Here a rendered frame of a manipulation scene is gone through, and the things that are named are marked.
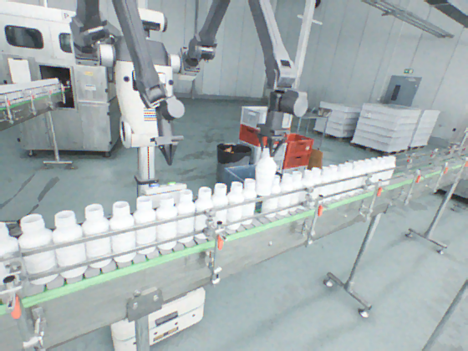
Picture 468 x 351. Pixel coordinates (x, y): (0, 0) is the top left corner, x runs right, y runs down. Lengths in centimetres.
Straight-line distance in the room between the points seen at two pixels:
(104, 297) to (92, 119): 374
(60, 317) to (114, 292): 12
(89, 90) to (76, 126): 59
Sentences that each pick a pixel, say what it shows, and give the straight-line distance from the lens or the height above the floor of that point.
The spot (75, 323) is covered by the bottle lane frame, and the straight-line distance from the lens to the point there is 83.
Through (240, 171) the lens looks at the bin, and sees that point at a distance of 161.
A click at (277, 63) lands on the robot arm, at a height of 154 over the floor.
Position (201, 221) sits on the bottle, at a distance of 78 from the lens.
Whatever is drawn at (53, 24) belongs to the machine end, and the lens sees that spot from 437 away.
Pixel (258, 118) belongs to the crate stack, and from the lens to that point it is 315.
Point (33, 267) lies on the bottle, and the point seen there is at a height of 106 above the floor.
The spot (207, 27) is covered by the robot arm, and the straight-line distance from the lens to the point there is 116.
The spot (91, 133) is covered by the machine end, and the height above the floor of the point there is 41.
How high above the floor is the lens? 150
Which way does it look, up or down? 22 degrees down
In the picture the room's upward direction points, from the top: 7 degrees clockwise
